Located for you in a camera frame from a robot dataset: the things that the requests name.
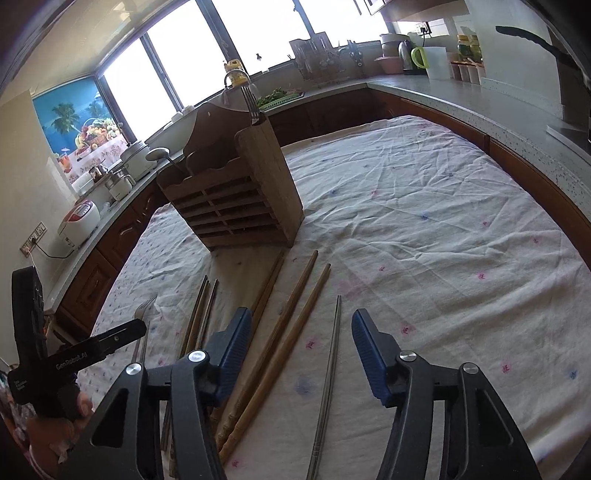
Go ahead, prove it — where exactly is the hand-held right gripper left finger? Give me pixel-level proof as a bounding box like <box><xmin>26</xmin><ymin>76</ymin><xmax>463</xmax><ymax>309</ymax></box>
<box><xmin>58</xmin><ymin>307</ymin><xmax>254</xmax><ymax>480</ymax></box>

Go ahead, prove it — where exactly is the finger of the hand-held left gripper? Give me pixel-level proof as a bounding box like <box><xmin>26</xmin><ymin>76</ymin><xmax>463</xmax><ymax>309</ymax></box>
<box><xmin>90</xmin><ymin>320</ymin><xmax>148</xmax><ymax>360</ymax></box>

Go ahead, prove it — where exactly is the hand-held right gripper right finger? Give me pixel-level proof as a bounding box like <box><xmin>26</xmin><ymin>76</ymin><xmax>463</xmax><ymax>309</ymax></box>
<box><xmin>352</xmin><ymin>309</ymin><xmax>542</xmax><ymax>480</ymax></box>

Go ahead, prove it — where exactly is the dark thin chopstick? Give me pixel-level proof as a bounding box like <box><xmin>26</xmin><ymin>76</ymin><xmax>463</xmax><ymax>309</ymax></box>
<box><xmin>187</xmin><ymin>279</ymin><xmax>213</xmax><ymax>354</ymax></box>
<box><xmin>196</xmin><ymin>278</ymin><xmax>220</xmax><ymax>350</ymax></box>
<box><xmin>179</xmin><ymin>274</ymin><xmax>209</xmax><ymax>360</ymax></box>

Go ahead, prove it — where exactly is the light wooden chopstick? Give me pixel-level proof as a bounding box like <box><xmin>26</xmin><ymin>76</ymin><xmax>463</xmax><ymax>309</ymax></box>
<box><xmin>213</xmin><ymin>249</ymin><xmax>320</xmax><ymax>446</ymax></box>
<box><xmin>218</xmin><ymin>263</ymin><xmax>332</xmax><ymax>463</ymax></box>
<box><xmin>249</xmin><ymin>248</ymin><xmax>287</xmax><ymax>326</ymax></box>

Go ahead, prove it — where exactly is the wooden utensil holder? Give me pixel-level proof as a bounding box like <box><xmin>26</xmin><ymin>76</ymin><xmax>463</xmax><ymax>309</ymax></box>
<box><xmin>156</xmin><ymin>102</ymin><xmax>304</xmax><ymax>252</ymax></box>

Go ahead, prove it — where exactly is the person's left hand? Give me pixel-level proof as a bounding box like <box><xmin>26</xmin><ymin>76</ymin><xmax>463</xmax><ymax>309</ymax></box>
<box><xmin>28</xmin><ymin>392</ymin><xmax>95</xmax><ymax>476</ymax></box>

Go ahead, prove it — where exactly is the metal fork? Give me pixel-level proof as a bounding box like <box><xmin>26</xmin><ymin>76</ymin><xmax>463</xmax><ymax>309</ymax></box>
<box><xmin>241</xmin><ymin>85</ymin><xmax>266</xmax><ymax>126</ymax></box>
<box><xmin>130</xmin><ymin>296</ymin><xmax>158</xmax><ymax>366</ymax></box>

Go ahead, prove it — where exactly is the white rice cooker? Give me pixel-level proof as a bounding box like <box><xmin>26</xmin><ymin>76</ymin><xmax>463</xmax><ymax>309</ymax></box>
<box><xmin>58</xmin><ymin>199</ymin><xmax>101</xmax><ymax>258</ymax></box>

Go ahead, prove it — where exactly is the white floral tablecloth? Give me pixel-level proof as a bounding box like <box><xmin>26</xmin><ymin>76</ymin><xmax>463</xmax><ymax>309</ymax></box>
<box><xmin>76</xmin><ymin>114</ymin><xmax>591</xmax><ymax>480</ymax></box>

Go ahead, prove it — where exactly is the white pot with lid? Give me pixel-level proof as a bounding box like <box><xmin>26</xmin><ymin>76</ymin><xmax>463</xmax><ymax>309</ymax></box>
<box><xmin>121</xmin><ymin>141</ymin><xmax>153</xmax><ymax>182</ymax></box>

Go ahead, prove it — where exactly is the metal spoon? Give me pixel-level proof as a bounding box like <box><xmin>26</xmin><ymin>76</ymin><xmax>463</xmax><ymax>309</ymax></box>
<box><xmin>145</xmin><ymin>147</ymin><xmax>188</xmax><ymax>172</ymax></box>

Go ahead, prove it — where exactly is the green colander with vegetables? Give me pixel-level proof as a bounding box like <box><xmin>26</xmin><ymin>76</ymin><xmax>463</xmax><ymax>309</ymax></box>
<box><xmin>256</xmin><ymin>88</ymin><xmax>305</xmax><ymax>110</ymax></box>

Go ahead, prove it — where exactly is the kitchen window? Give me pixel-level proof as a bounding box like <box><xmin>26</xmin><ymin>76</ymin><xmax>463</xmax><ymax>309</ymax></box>
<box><xmin>92</xmin><ymin>0</ymin><xmax>402</xmax><ymax>144</ymax></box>

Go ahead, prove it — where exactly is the yellow bottle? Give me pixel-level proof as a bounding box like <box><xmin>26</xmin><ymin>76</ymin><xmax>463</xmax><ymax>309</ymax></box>
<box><xmin>225</xmin><ymin>59</ymin><xmax>245</xmax><ymax>88</ymax></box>

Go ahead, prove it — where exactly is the gas stove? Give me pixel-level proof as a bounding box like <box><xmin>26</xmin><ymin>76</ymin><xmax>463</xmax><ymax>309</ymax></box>
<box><xmin>547</xmin><ymin>122</ymin><xmax>591</xmax><ymax>153</ymax></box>

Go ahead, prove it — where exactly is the spice jar rack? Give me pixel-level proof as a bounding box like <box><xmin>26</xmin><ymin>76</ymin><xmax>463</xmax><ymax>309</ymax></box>
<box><xmin>449</xmin><ymin>60</ymin><xmax>485</xmax><ymax>85</ymax></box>

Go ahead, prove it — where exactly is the dish drying rack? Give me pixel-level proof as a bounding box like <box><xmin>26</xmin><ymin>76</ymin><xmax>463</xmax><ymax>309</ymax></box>
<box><xmin>288</xmin><ymin>31</ymin><xmax>352</xmax><ymax>85</ymax></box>

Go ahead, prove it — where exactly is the stainless steel kettle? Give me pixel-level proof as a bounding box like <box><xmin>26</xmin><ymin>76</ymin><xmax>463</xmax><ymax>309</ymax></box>
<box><xmin>398</xmin><ymin>39</ymin><xmax>416</xmax><ymax>75</ymax></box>

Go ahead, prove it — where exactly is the beige pot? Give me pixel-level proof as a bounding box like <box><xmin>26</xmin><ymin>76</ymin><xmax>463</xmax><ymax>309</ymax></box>
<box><xmin>379</xmin><ymin>33</ymin><xmax>409</xmax><ymax>58</ymax></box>

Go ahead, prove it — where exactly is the condiment bottle cluster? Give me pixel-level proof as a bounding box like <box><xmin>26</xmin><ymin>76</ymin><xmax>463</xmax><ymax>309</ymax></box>
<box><xmin>456</xmin><ymin>33</ymin><xmax>482</xmax><ymax>63</ymax></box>

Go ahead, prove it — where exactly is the wall power outlet strip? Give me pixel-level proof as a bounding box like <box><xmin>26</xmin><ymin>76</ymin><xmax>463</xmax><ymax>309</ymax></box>
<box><xmin>19</xmin><ymin>222</ymin><xmax>48</xmax><ymax>256</ymax></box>

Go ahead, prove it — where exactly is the tropical fruit wall poster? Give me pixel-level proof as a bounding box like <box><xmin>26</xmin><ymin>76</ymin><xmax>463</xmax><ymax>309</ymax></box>
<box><xmin>32</xmin><ymin>82</ymin><xmax>127</xmax><ymax>174</ymax></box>

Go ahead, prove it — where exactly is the white pitcher green handle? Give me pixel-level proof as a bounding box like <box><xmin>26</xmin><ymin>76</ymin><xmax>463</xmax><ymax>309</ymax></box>
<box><xmin>411</xmin><ymin>45</ymin><xmax>451</xmax><ymax>81</ymax></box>

